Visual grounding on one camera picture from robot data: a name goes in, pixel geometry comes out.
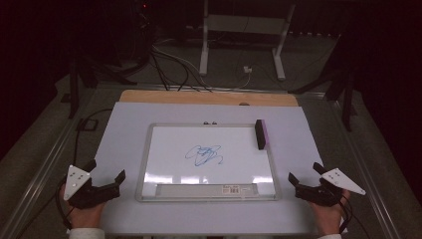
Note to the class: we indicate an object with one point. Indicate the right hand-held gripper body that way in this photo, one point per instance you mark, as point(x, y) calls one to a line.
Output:
point(323, 194)

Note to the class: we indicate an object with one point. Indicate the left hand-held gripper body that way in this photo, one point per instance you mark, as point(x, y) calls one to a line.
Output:
point(78, 191)

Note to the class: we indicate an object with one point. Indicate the black and purple whiteboard eraser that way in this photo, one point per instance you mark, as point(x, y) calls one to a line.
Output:
point(260, 134)

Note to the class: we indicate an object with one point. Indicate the person's right hand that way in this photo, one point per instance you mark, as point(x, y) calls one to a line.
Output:
point(328, 219)

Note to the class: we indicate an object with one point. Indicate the person's left hand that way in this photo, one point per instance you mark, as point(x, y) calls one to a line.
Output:
point(84, 217)

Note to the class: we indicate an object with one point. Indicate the black square floor plate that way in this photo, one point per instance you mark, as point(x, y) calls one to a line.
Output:
point(87, 124)

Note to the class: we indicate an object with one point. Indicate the large white table mat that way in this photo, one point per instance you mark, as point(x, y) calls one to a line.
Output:
point(126, 132)

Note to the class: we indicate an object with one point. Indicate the black tripod stand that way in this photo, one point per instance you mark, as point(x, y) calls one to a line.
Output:
point(74, 86)
point(346, 96)

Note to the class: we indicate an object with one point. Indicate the white framed whiteboard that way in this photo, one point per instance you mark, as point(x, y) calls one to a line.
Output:
point(205, 159)

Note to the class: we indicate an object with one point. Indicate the dark equipment rack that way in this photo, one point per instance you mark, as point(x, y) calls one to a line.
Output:
point(142, 30)

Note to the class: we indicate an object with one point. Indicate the white metal stand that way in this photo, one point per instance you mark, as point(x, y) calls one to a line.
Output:
point(245, 25)

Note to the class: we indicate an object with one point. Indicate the metal floor rail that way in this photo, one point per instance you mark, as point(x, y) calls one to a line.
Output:
point(368, 172)
point(43, 166)

